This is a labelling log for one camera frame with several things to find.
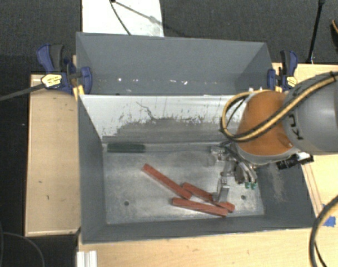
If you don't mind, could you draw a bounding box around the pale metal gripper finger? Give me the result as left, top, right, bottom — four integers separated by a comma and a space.
212, 172, 231, 203
207, 146, 224, 167

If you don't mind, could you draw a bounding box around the red-brown flat block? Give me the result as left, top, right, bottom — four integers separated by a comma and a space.
171, 197, 229, 218
181, 182, 236, 214
141, 163, 193, 201

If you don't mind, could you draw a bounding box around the grey metal bin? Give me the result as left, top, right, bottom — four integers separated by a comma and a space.
74, 31, 317, 243

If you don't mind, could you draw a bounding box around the dark green flat block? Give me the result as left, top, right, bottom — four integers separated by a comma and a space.
107, 143, 146, 154

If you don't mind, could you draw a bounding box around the pale wood flat board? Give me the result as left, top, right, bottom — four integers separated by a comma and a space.
24, 73, 81, 238

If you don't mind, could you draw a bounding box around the black cylinder on white bracket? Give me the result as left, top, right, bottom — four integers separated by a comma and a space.
276, 152, 315, 171

